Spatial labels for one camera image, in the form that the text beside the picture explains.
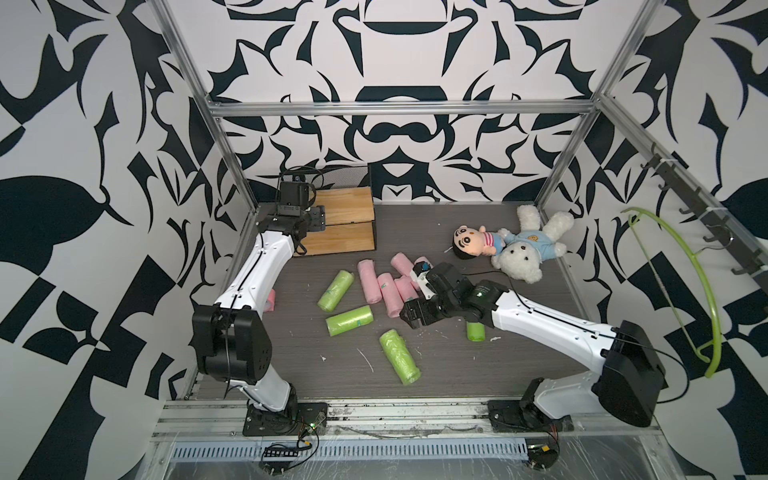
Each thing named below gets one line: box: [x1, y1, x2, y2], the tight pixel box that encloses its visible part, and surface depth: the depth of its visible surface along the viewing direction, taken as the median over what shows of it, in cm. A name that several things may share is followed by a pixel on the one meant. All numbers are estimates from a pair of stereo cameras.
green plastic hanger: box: [621, 207, 723, 378], surface depth 63 cm
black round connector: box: [527, 443, 559, 469], surface depth 73 cm
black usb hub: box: [264, 446, 299, 457], surface depth 74 cm
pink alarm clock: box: [264, 289, 277, 312], surface depth 92 cm
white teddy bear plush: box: [491, 204, 575, 284], surface depth 100 cm
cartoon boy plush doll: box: [452, 225, 515, 260], surface depth 102 cm
